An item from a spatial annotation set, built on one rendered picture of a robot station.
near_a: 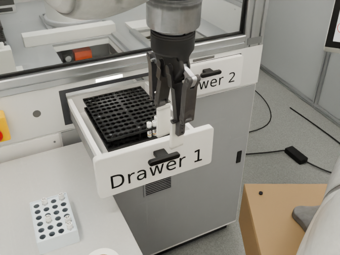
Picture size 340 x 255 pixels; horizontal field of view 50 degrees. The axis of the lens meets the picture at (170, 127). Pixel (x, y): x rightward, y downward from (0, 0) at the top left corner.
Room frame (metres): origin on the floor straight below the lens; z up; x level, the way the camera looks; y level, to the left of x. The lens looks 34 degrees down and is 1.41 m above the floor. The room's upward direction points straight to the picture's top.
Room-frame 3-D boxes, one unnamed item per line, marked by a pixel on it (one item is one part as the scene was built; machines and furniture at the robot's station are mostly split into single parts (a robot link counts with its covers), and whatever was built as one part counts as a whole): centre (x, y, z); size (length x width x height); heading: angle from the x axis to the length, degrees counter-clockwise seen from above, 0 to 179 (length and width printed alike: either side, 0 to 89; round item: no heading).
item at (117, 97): (0.84, 0.12, 0.87); 0.22 x 0.18 x 0.06; 26
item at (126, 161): (0.66, 0.03, 0.87); 0.29 x 0.02 x 0.11; 116
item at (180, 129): (0.57, -0.02, 1.03); 0.03 x 0.01 x 0.05; 35
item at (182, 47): (0.60, 0.00, 1.16); 0.08 x 0.07 x 0.09; 35
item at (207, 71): (1.06, -0.12, 0.91); 0.07 x 0.04 x 0.01; 116
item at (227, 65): (1.09, -0.11, 0.87); 0.29 x 0.02 x 0.11; 116
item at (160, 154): (0.64, 0.02, 0.91); 0.07 x 0.04 x 0.01; 116
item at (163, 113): (0.62, 0.01, 1.01); 0.03 x 0.01 x 0.07; 125
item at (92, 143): (0.85, 0.12, 0.86); 0.40 x 0.26 x 0.06; 26
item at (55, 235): (0.56, 0.26, 0.78); 0.12 x 0.08 x 0.04; 24
